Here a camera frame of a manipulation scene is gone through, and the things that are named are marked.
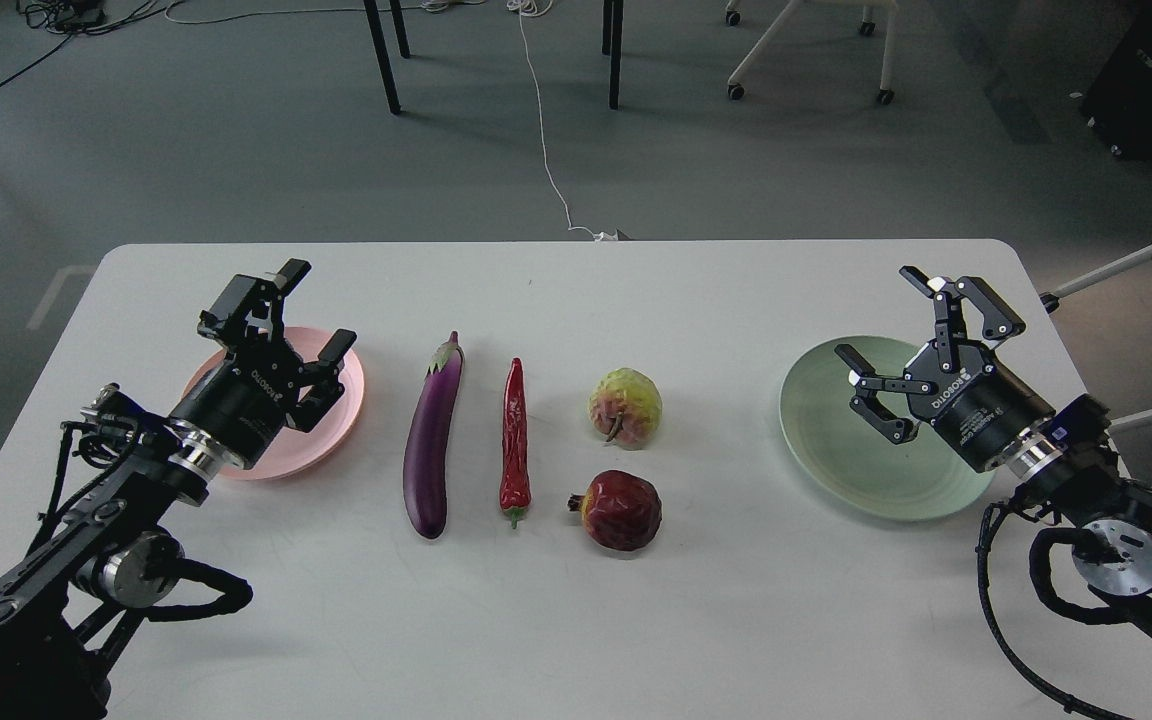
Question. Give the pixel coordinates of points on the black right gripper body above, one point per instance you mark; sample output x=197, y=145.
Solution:
x=979, y=408

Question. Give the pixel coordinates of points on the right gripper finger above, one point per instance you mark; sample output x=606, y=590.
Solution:
x=867, y=384
x=953, y=348

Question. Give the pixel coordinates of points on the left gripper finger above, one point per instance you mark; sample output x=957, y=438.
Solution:
x=312, y=370
x=250, y=309

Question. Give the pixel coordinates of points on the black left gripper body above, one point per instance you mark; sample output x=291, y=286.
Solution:
x=245, y=402

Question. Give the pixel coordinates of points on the purple eggplant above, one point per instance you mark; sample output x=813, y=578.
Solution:
x=425, y=453

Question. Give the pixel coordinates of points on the red chili pepper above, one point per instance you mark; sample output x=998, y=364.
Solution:
x=514, y=494

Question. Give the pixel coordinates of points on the yellow green custard apple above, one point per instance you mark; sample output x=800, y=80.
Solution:
x=626, y=409

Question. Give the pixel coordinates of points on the red pomegranate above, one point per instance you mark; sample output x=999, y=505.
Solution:
x=619, y=511

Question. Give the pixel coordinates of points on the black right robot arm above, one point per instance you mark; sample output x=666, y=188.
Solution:
x=1091, y=559

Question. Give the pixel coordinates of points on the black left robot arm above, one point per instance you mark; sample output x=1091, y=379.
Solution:
x=101, y=563

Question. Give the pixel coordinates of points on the green plate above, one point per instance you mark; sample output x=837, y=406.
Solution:
x=920, y=480

